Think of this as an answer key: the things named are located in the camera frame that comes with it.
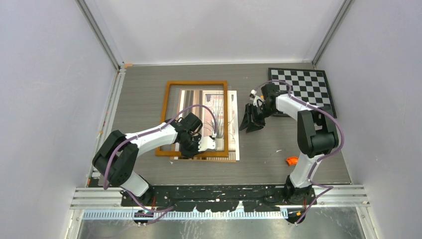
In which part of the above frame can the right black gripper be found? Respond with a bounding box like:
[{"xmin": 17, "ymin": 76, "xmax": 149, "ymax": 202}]
[{"xmin": 240, "ymin": 103, "xmax": 279, "ymax": 133}]

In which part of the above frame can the wooden picture frame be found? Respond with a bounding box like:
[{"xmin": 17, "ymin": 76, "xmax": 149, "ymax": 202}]
[{"xmin": 155, "ymin": 80, "xmax": 229, "ymax": 158}]

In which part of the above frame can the plant window photo print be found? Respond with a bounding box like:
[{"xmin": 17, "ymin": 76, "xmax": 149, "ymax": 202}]
[{"xmin": 178, "ymin": 89, "xmax": 240, "ymax": 162}]

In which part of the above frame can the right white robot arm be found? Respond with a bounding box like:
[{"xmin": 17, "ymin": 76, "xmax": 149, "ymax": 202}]
[{"xmin": 239, "ymin": 80, "xmax": 339, "ymax": 205}]

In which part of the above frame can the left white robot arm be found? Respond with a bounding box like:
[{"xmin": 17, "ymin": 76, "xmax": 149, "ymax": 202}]
[{"xmin": 92, "ymin": 113, "xmax": 203, "ymax": 206}]

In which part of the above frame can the brown fibreboard backing panel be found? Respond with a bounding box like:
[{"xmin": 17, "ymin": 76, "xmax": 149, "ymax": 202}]
[{"xmin": 170, "ymin": 157, "xmax": 237, "ymax": 163}]

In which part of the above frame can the orange curved plastic piece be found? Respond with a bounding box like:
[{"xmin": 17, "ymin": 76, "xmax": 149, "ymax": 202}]
[{"xmin": 285, "ymin": 157, "xmax": 299, "ymax": 166}]

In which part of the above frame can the black white chessboard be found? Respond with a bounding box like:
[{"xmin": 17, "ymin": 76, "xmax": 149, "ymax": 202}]
[{"xmin": 268, "ymin": 68, "xmax": 337, "ymax": 118}]

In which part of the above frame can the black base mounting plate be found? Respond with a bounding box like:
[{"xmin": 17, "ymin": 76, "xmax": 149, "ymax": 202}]
[{"xmin": 121, "ymin": 184, "xmax": 316, "ymax": 213}]

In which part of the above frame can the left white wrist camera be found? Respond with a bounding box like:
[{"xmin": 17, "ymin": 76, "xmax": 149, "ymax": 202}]
[{"xmin": 198, "ymin": 133, "xmax": 217, "ymax": 152}]

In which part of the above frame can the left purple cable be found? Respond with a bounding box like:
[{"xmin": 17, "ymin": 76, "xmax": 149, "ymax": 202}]
[{"xmin": 103, "ymin": 104, "xmax": 218, "ymax": 226}]

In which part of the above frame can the purple cable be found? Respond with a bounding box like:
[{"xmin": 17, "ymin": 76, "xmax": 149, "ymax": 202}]
[
  {"xmin": 103, "ymin": 104, "xmax": 218, "ymax": 226},
  {"xmin": 254, "ymin": 80, "xmax": 345, "ymax": 226}
]

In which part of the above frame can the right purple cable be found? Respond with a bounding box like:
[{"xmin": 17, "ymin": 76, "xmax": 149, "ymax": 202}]
[{"xmin": 254, "ymin": 80, "xmax": 345, "ymax": 226}]

